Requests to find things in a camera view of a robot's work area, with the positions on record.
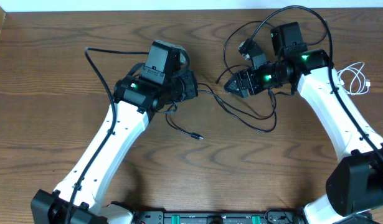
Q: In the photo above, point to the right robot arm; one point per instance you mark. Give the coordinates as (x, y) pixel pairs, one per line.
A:
(356, 184)

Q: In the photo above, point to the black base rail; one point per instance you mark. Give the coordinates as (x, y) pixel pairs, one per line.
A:
(273, 215)

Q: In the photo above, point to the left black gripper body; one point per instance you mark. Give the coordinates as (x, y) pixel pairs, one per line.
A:
(184, 89)

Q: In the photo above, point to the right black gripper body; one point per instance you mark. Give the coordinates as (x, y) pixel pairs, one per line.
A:
(260, 79)

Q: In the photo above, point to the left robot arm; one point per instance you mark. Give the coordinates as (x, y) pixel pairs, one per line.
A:
(156, 86)

